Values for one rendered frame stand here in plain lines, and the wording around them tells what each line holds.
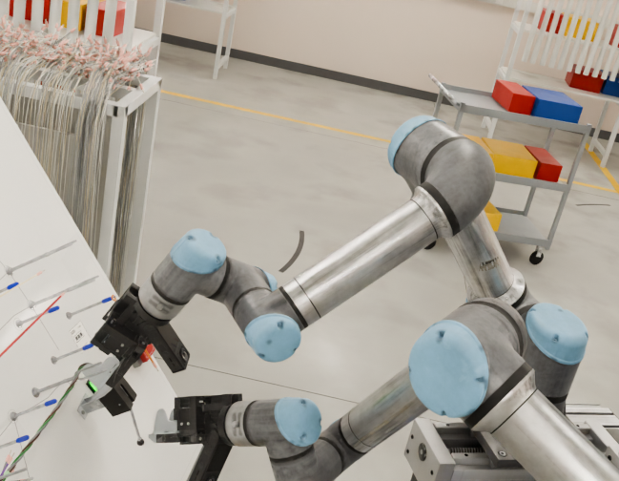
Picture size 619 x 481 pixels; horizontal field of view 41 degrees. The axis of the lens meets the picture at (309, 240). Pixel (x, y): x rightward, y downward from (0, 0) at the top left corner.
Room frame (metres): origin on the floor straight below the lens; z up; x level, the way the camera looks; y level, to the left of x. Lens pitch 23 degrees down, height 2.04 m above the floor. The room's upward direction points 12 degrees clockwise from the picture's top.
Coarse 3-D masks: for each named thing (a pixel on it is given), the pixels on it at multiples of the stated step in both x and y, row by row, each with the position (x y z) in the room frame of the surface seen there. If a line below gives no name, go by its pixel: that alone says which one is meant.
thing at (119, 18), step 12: (12, 0) 4.07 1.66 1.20; (48, 0) 4.06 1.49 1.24; (84, 0) 4.20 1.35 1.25; (12, 12) 4.07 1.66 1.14; (48, 12) 4.06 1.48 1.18; (84, 12) 4.11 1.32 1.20; (120, 12) 4.17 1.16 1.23; (60, 24) 4.08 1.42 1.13; (84, 24) 4.12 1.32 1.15; (96, 24) 4.06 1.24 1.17; (120, 24) 4.18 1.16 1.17
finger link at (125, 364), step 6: (132, 354) 1.17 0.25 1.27; (126, 360) 1.16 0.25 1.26; (132, 360) 1.16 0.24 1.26; (120, 366) 1.15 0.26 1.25; (126, 366) 1.15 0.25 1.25; (114, 372) 1.16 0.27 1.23; (120, 372) 1.16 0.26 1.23; (126, 372) 1.15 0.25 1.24; (114, 378) 1.15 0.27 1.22; (120, 378) 1.15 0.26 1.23; (108, 384) 1.16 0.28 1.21; (114, 384) 1.15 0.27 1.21
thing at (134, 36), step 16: (128, 0) 3.86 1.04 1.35; (160, 0) 4.41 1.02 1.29; (128, 16) 3.86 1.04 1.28; (160, 16) 4.41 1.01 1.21; (64, 32) 3.97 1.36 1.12; (80, 32) 4.05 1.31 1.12; (128, 32) 3.86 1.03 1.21; (144, 32) 4.36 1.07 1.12; (160, 32) 4.43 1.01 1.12; (112, 48) 3.88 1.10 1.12; (128, 48) 3.86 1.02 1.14; (144, 48) 4.13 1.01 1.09
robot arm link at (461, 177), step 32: (448, 160) 1.25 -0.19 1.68; (480, 160) 1.26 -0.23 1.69; (416, 192) 1.23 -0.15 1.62; (448, 192) 1.21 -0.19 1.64; (480, 192) 1.22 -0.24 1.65; (384, 224) 1.19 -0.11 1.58; (416, 224) 1.18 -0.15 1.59; (448, 224) 1.19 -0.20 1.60; (352, 256) 1.15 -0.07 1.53; (384, 256) 1.16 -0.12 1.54; (256, 288) 1.15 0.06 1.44; (288, 288) 1.12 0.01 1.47; (320, 288) 1.12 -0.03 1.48; (352, 288) 1.13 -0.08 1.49; (256, 320) 1.08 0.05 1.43; (288, 320) 1.08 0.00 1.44; (256, 352) 1.06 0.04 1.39; (288, 352) 1.07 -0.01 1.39
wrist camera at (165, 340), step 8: (144, 328) 1.18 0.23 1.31; (152, 328) 1.18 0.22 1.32; (160, 328) 1.19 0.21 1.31; (168, 328) 1.21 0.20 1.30; (152, 336) 1.18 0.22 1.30; (160, 336) 1.18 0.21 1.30; (168, 336) 1.20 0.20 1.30; (176, 336) 1.22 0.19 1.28; (160, 344) 1.18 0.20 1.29; (168, 344) 1.19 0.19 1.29; (176, 344) 1.21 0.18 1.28; (160, 352) 1.19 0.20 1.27; (168, 352) 1.18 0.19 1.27; (176, 352) 1.20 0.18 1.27; (184, 352) 1.21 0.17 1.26; (168, 360) 1.19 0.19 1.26; (176, 360) 1.19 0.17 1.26; (184, 360) 1.20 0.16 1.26; (176, 368) 1.19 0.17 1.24; (184, 368) 1.19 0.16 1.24
